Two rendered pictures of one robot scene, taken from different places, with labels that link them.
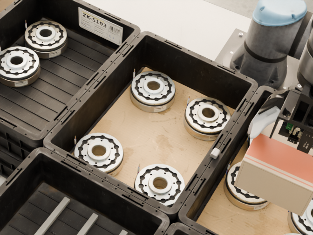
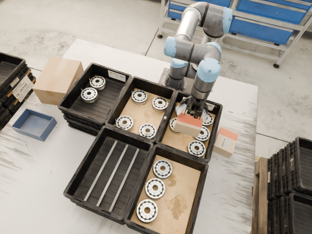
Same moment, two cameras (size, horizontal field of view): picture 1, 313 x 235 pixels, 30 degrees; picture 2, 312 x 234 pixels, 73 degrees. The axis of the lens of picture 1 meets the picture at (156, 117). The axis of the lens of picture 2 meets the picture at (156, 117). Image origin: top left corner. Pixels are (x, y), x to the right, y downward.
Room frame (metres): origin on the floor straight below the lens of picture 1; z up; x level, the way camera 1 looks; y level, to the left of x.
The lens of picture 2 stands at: (0.05, 0.04, 1.95)
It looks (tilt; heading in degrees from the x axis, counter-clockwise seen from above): 57 degrees down; 351
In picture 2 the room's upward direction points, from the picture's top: 7 degrees clockwise
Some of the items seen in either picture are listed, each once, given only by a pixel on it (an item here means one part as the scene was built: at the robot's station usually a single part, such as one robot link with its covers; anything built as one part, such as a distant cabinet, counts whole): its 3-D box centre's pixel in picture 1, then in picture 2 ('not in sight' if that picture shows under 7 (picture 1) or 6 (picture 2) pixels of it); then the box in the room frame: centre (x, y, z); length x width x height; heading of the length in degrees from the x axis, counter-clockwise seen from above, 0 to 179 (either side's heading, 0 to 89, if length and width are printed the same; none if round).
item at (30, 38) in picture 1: (45, 35); (97, 81); (1.02, 0.29, 0.86); 0.10 x 0.10 x 0.01
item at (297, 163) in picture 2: not in sight; (299, 175); (0.49, -1.24, 0.37); 0.40 x 0.30 x 0.45; 160
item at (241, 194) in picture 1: (251, 181); (178, 124); (0.68, -0.21, 0.86); 0.10 x 0.10 x 0.01
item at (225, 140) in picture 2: not in sight; (224, 141); (0.62, -0.53, 0.74); 0.16 x 0.12 x 0.07; 150
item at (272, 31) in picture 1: (278, 24); (179, 66); (1.12, -0.26, 0.91); 0.13 x 0.12 x 0.14; 70
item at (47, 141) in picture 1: (156, 114); (142, 107); (0.78, 0.00, 0.92); 0.40 x 0.30 x 0.02; 156
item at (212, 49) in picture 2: not in sight; (206, 56); (0.68, -0.24, 1.40); 0.11 x 0.11 x 0.08; 70
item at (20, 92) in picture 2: not in sight; (23, 88); (1.35, 1.05, 0.41); 0.31 x 0.02 x 0.16; 160
